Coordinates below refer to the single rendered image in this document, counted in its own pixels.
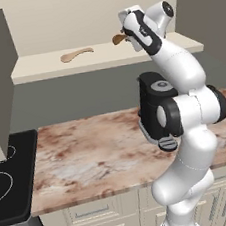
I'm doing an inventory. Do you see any cream open wall cabinet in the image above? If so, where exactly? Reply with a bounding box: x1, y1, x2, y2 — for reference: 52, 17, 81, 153
0, 0, 224, 88

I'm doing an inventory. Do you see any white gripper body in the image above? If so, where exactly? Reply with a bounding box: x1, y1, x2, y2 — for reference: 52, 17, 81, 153
116, 3, 149, 54

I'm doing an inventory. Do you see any wooden spoon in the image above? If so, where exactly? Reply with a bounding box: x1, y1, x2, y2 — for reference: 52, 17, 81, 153
58, 46, 96, 64
111, 32, 129, 46

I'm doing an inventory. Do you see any black coffee machine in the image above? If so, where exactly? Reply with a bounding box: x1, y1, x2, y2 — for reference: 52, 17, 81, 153
132, 67, 187, 156

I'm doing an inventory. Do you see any black hob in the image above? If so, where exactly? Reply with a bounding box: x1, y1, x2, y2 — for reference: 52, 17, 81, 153
0, 128, 51, 226

